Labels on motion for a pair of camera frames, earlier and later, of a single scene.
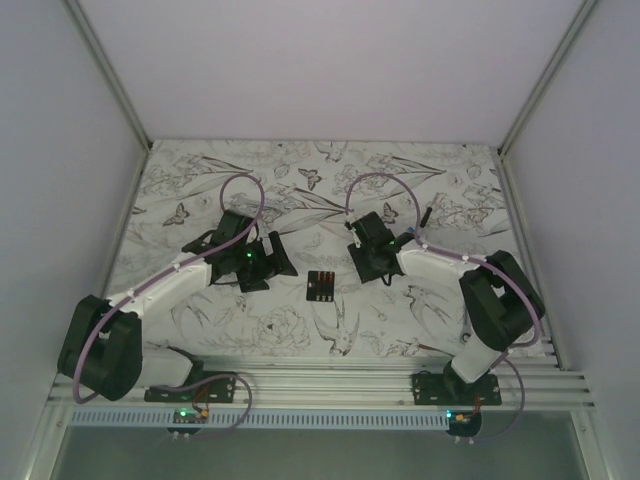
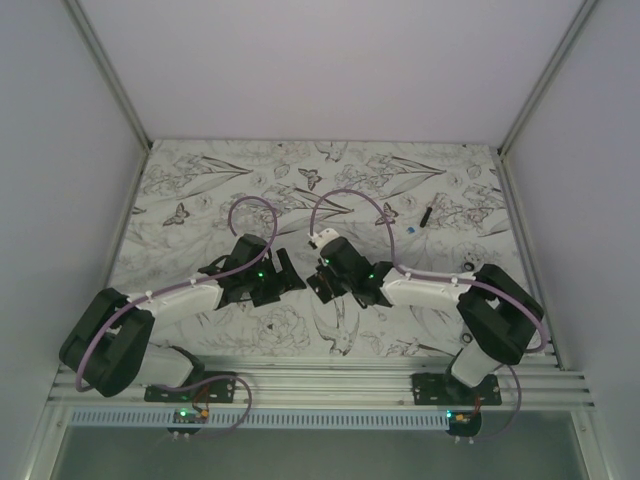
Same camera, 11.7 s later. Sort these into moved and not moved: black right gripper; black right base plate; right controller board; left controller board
Moved: black right gripper
Not moved: left controller board; right controller board; black right base plate
